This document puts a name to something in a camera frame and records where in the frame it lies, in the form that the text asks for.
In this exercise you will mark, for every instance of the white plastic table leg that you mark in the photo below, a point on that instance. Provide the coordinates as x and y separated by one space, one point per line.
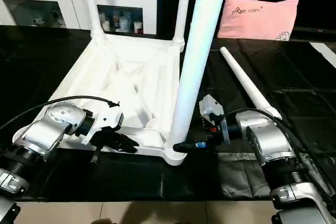
182 6
244 77
199 37
92 3

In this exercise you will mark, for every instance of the white plastic table top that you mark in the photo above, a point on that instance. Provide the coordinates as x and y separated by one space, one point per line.
118 58

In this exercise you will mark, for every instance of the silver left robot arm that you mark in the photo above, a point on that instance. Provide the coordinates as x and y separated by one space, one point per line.
52 127

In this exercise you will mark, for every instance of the black work mat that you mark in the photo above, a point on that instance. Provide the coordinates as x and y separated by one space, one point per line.
78 179

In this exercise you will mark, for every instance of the dark left robot foot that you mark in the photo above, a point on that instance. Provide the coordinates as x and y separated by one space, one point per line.
103 221

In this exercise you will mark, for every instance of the white jar with red base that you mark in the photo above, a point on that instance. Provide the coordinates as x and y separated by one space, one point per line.
137 27

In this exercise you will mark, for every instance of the pink pillow with print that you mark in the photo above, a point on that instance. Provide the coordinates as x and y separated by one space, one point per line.
257 19

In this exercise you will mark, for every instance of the white flat board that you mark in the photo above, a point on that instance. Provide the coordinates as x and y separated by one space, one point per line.
325 52

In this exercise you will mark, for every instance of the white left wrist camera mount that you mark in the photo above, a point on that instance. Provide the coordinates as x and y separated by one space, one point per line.
105 116

